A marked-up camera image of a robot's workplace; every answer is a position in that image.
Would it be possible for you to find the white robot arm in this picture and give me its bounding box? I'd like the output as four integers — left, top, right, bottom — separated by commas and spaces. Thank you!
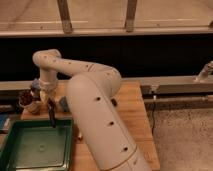
33, 49, 152, 171

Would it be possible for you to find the black dish brush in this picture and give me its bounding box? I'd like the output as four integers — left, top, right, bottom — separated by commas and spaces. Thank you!
47, 99, 56, 128

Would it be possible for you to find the white cup with contents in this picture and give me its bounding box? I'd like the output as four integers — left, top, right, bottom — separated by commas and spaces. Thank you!
18, 90, 40, 114

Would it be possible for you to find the black rectangular block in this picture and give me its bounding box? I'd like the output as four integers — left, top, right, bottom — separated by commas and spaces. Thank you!
111, 99, 118, 107

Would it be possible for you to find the wooden cutting board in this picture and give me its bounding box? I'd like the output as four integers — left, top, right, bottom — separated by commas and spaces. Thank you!
19, 79, 161, 171

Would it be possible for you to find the blue plastic cup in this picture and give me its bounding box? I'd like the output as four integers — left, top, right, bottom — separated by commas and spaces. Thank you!
59, 96, 69, 112

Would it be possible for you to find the green plastic tray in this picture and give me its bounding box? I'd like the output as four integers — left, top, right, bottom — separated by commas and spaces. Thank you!
0, 119, 73, 171

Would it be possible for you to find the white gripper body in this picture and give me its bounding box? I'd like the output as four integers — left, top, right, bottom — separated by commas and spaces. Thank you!
39, 80, 58, 104

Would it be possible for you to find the blue cloth in bowl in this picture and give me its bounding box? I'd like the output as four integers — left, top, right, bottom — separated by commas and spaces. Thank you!
30, 79, 40, 92

